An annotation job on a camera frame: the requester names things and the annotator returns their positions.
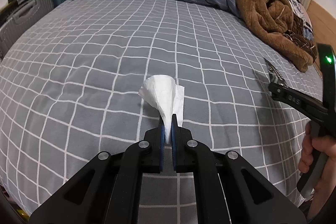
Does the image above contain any printed pillow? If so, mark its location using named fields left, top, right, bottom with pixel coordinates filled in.
left=278, top=0, right=314, bottom=41

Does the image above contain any person's right forearm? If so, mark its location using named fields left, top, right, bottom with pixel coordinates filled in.
left=307, top=179, right=336, bottom=222

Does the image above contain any white tissue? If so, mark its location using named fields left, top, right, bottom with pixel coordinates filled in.
left=138, top=74, right=185, bottom=142

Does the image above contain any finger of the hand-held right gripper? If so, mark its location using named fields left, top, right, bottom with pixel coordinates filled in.
left=268, top=81, right=328, bottom=121

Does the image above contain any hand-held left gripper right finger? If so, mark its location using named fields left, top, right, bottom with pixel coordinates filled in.
left=171, top=114, right=307, bottom=224

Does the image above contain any dark brown patterned cloth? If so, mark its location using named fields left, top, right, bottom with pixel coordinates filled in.
left=283, top=13, right=318, bottom=56

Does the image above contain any person's right hand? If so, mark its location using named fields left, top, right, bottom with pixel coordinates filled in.
left=299, top=123, right=336, bottom=182

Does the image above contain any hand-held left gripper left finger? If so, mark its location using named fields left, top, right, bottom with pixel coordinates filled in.
left=30, top=115, right=172, bottom=224

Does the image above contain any wooden headboard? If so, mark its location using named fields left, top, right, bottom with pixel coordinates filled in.
left=306, top=0, right=336, bottom=77

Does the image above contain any grey suitcase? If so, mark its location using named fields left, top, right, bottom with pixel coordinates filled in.
left=0, top=0, right=54, bottom=56

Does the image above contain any black leaflet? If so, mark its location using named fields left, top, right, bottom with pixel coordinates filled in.
left=263, top=57, right=286, bottom=86

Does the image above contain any brown fleece blanket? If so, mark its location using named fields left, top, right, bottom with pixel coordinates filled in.
left=225, top=0, right=314, bottom=73

